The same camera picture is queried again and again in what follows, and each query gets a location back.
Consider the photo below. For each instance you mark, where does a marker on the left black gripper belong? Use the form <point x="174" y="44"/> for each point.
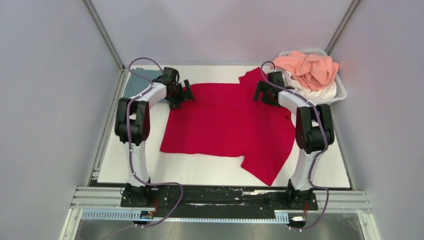
<point x="175" y="104"/>

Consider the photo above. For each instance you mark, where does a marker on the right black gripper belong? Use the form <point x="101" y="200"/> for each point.
<point x="262" y="86"/>

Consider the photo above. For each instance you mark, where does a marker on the red t-shirt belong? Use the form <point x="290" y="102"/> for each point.
<point x="224" y="120"/>

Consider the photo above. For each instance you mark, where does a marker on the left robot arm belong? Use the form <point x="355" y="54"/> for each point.
<point x="132" y="126"/>

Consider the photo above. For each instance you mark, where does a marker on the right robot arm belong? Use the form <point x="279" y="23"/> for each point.
<point x="314" y="133"/>

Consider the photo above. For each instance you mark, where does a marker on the folded blue t-shirt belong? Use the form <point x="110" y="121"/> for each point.
<point x="135" y="84"/>

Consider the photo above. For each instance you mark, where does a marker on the peach t-shirt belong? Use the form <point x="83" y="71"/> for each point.
<point x="312" y="71"/>

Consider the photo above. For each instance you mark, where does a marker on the white t-shirt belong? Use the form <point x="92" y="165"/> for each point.
<point x="327" y="93"/>

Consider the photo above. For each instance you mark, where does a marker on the white plastic basket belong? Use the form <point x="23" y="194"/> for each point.
<point x="341" y="92"/>

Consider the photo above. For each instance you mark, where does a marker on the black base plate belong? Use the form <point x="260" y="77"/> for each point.
<point x="221" y="202"/>

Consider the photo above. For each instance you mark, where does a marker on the left corner metal post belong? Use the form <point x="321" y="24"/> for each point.
<point x="94" y="15"/>

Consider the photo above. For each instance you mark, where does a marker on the corner metal post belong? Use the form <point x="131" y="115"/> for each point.
<point x="348" y="15"/>
<point x="94" y="15"/>

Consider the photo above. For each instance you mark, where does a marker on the right corner metal post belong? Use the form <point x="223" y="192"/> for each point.
<point x="348" y="15"/>

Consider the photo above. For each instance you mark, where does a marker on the aluminium frame rail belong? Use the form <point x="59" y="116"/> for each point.
<point x="104" y="203"/>

